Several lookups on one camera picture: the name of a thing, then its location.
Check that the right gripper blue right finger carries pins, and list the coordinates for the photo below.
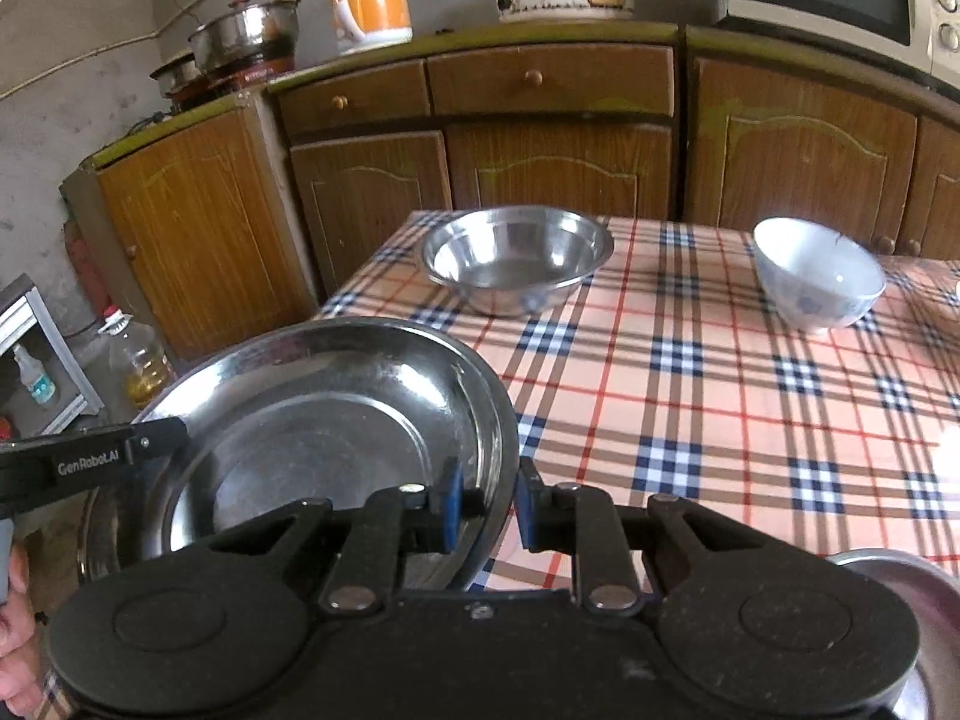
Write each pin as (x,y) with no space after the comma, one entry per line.
(585,524)

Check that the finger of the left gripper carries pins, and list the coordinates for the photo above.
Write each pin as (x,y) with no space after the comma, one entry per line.
(42,470)

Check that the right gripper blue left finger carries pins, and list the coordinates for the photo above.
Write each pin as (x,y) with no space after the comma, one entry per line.
(375,541)

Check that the small steel bowl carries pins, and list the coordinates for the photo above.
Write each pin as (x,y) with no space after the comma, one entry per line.
(515,261)

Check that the person's left hand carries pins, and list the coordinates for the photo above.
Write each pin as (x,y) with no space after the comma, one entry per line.
(22,661)

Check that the grey metal shelf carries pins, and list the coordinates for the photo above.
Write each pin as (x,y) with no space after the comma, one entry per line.
(27,320)

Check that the small blue-label bottle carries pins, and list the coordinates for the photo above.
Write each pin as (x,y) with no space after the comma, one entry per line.
(34,377)

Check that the cooking oil bottle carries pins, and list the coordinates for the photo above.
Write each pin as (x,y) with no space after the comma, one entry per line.
(136,356)

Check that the plaid tablecloth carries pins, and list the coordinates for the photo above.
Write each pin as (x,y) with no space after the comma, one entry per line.
(672,383)

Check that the wooden kitchen cabinet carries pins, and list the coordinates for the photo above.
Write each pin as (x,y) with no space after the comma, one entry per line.
(243,214)

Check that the blue patterned ceramic bowl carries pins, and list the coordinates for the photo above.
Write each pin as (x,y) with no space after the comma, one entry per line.
(816,278)

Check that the induction cooker red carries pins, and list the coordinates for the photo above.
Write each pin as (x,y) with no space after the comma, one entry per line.
(183,84)

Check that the steel pot with lid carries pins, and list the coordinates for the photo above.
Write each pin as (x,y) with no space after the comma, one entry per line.
(245,35)

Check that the orange electric kettle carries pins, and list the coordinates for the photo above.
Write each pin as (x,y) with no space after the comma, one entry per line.
(367,24)

